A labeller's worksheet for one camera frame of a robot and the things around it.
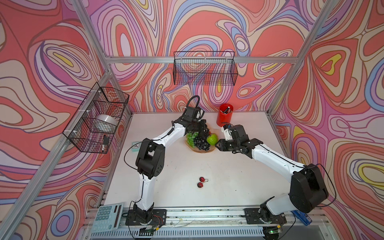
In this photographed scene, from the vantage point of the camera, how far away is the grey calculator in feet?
2.31

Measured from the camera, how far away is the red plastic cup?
1.05 meters

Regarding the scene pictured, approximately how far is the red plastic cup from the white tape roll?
26.2 inches

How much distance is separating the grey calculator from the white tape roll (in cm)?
39

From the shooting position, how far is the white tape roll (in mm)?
708

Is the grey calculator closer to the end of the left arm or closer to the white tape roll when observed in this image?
the white tape roll

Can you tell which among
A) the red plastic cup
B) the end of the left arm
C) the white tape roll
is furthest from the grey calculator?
the red plastic cup

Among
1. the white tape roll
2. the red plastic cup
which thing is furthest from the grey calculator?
the red plastic cup

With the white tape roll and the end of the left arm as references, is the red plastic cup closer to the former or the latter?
the end of the left arm

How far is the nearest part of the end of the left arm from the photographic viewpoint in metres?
0.71

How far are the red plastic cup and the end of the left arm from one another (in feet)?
0.80
